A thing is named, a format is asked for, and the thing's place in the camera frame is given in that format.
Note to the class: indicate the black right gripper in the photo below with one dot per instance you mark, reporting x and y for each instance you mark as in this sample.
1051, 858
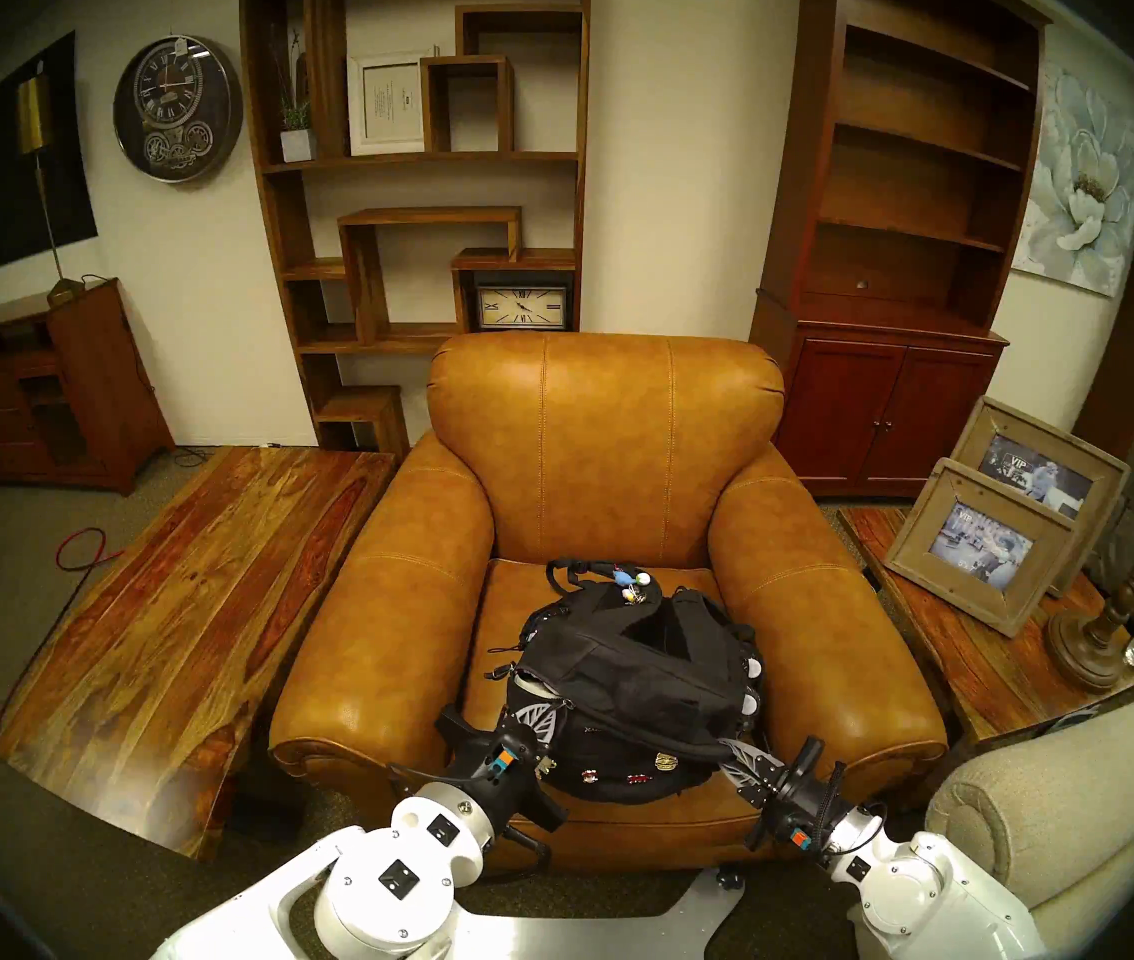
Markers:
802, 813

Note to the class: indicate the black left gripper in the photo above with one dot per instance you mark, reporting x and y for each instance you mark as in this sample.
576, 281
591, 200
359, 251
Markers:
502, 778

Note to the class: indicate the black backpack with pins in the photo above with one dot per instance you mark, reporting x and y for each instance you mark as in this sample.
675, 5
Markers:
647, 678

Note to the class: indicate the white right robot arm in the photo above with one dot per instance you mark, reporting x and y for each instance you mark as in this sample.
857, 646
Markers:
927, 898

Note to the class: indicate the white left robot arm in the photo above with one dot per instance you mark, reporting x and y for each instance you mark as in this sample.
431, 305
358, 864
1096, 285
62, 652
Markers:
397, 878

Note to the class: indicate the black caster wheel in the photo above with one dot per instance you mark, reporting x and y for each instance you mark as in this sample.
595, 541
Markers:
729, 878

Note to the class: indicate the rustic wooden side table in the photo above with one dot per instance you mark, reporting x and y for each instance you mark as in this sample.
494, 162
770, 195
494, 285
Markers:
967, 658

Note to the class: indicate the tan leather armchair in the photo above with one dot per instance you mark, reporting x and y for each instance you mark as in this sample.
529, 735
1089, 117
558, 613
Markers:
607, 438

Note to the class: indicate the black white sign card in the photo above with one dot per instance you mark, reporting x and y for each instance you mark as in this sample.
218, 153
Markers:
1072, 718

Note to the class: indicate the beige fabric armchair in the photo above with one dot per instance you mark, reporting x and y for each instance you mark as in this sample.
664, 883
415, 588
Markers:
1077, 798

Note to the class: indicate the wooden lamp base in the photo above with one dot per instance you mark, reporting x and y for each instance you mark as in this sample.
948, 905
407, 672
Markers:
1087, 648

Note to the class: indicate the striped wooden coffee table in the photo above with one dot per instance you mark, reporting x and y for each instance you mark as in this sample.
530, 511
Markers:
197, 598

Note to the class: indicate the cherry wood bookcase hutch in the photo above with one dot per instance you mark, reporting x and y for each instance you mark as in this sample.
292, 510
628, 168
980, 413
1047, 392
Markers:
887, 408

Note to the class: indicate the rectangular mantel clock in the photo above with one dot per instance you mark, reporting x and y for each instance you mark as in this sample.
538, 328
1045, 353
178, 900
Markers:
522, 307

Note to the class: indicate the geometric open wooden shelf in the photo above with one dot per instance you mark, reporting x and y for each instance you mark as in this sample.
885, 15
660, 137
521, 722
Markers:
364, 278

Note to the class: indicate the reddish wooden sideboard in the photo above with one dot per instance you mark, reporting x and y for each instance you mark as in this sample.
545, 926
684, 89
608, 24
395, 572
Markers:
97, 378

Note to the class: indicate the small potted plant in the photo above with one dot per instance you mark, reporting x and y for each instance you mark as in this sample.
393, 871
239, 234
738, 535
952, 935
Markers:
297, 145

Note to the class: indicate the white framed certificate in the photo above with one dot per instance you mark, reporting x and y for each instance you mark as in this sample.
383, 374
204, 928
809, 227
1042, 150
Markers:
389, 103

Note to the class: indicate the white flower canvas painting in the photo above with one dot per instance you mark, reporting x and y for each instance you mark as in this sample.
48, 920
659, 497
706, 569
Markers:
1082, 183

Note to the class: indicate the gold shade brass lamp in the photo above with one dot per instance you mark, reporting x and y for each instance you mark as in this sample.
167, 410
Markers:
32, 118

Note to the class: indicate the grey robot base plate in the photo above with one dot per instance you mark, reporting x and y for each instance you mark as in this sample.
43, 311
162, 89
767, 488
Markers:
627, 928

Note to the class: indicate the small weathered wood picture frame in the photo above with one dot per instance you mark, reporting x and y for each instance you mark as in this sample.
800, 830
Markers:
982, 546

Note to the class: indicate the large weathered wood picture frame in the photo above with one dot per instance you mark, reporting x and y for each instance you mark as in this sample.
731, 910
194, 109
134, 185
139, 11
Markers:
1037, 473

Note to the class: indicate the round black wall clock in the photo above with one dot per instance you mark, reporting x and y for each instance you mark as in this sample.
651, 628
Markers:
177, 108

